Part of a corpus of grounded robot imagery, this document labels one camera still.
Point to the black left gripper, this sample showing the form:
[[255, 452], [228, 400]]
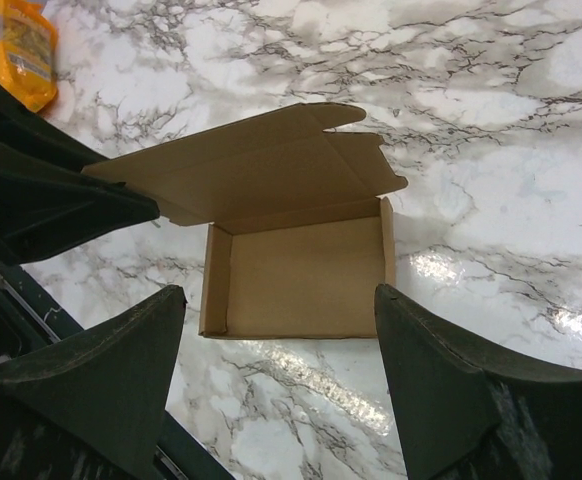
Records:
[[47, 204]]

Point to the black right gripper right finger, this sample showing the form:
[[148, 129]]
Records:
[[468, 408]]

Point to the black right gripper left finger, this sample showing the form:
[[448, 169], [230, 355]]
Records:
[[91, 406]]

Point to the brown cardboard box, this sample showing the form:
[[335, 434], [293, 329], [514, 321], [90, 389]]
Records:
[[300, 225]]

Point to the orange gummy candy bag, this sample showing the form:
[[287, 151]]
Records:
[[27, 47]]

